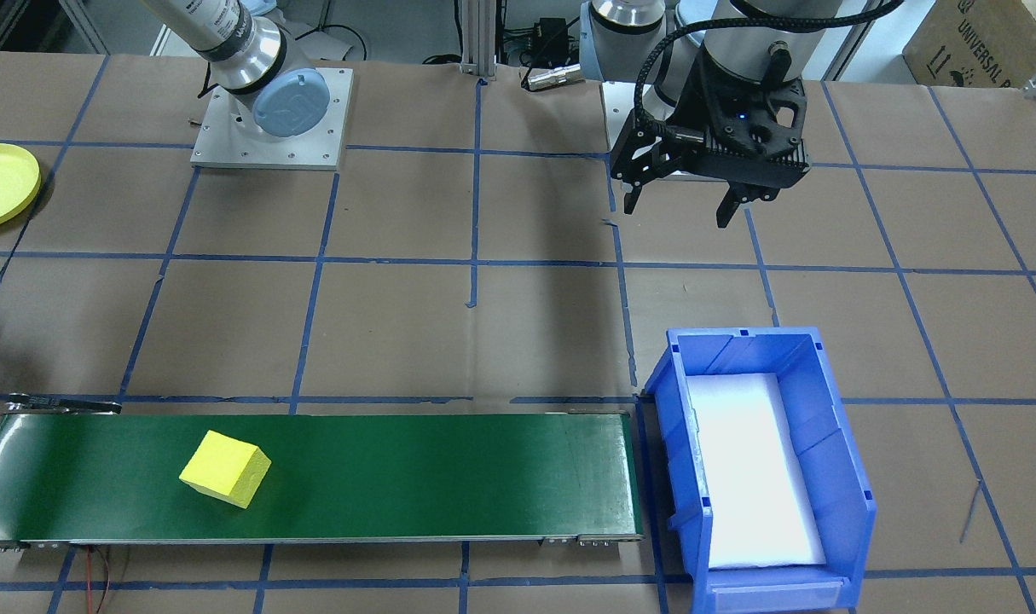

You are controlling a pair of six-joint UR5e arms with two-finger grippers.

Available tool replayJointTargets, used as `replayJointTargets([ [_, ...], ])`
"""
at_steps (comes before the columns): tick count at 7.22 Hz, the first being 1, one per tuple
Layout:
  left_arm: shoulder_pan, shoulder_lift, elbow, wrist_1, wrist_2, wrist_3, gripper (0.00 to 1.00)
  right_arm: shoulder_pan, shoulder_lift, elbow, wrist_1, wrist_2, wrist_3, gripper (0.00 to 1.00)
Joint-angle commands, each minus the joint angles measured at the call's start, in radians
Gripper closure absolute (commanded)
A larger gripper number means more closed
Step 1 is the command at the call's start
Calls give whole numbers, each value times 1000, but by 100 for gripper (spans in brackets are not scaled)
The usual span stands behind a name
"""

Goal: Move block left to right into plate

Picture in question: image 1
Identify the yellow foam block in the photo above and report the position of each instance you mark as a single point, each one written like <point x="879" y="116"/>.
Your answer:
<point x="219" y="465"/>

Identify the silver cylindrical metal connector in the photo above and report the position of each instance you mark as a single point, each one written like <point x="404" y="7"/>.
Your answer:
<point x="552" y="77"/>

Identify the black power adapter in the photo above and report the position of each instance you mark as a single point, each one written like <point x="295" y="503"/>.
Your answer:
<point x="552" y="38"/>

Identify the white foam pad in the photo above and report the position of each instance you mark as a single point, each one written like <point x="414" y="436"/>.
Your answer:
<point x="752" y="469"/>

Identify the blue plastic storage bin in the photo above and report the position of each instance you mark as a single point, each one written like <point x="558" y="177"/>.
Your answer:
<point x="833" y="460"/>

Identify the cardboard box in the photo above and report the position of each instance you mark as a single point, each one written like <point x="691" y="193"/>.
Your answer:
<point x="986" y="38"/>

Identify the green conveyor belt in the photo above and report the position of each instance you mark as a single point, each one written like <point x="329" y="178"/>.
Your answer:
<point x="398" y="473"/>

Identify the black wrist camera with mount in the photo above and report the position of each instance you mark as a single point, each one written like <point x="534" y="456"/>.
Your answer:
<point x="756" y="145"/>

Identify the aluminium extrusion post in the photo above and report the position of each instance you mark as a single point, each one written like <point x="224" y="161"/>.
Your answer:
<point x="477" y="34"/>

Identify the grey metal frame bar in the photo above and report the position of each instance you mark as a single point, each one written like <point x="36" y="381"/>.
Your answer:
<point x="83" y="26"/>

